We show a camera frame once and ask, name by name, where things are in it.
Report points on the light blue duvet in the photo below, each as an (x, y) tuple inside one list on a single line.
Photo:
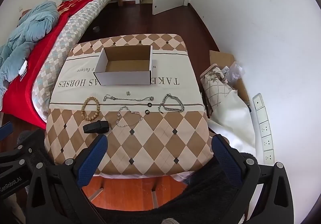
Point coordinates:
[(30, 28)]

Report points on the small black case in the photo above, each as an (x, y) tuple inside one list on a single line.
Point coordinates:
[(96, 126)]

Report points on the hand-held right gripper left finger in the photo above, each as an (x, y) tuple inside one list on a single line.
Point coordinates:
[(92, 161)]

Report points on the white wall switch plate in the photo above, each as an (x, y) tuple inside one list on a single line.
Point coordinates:
[(259, 103)]

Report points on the pastel checked bed quilt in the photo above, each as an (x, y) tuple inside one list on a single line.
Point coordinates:
[(72, 30)]

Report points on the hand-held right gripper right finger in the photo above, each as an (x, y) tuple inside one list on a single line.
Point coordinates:
[(225, 160)]

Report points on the white paper tag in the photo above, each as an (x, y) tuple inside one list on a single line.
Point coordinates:
[(23, 68)]

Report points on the black fleece clothing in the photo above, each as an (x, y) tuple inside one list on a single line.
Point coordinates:
[(200, 196)]

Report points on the white wall socket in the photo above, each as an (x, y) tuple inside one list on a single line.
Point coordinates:
[(265, 128), (268, 156), (267, 142)]

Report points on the flat brown cardboard sheet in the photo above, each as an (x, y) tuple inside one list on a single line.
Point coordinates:
[(222, 58)]

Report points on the clear plastic wrap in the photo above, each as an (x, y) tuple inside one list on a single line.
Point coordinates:
[(235, 71)]

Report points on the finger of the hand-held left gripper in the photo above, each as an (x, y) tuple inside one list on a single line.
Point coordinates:
[(27, 156), (6, 130)]

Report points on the white cardboard box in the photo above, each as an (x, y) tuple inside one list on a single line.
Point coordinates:
[(123, 78)]

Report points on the white blank wall plate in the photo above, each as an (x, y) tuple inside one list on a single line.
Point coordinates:
[(262, 115)]

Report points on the brown checked printed tablecloth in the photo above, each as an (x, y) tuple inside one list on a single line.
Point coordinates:
[(163, 138)]

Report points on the small grey round object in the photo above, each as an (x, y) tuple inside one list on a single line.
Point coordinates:
[(96, 28)]

